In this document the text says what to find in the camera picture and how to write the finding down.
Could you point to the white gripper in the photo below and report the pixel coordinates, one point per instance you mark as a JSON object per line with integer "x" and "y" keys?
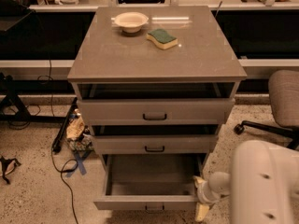
{"x": 203, "y": 192}

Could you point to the grey bottom drawer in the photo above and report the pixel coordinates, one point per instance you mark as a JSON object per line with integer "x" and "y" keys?
{"x": 150, "y": 182}

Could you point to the grey drawer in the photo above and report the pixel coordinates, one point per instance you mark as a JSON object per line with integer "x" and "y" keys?
{"x": 155, "y": 111}
{"x": 154, "y": 144}
{"x": 150, "y": 182}

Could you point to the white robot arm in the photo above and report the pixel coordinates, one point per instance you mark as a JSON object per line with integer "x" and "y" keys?
{"x": 262, "y": 180}

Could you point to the grey middle drawer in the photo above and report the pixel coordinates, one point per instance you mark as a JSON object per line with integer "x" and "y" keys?
{"x": 154, "y": 144}

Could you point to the grey drawer cabinet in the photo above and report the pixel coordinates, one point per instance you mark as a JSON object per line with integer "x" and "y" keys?
{"x": 112, "y": 65}

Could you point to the grey top drawer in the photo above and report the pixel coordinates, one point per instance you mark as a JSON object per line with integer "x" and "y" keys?
{"x": 155, "y": 111}

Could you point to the blue tape cross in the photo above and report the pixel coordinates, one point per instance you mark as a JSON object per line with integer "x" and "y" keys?
{"x": 80, "y": 157}

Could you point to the office chair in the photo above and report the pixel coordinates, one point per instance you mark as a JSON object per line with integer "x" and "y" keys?
{"x": 283, "y": 87}

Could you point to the black power strip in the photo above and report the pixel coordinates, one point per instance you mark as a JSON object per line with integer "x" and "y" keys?
{"x": 56, "y": 145}

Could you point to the green yellow sponge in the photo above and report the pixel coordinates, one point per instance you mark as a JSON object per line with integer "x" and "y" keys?
{"x": 162, "y": 39}

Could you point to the white paper bowl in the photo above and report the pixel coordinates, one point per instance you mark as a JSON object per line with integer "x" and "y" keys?
{"x": 131, "y": 22}

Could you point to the black desk leg frame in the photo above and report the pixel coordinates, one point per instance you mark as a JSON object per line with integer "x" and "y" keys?
{"x": 22, "y": 114}

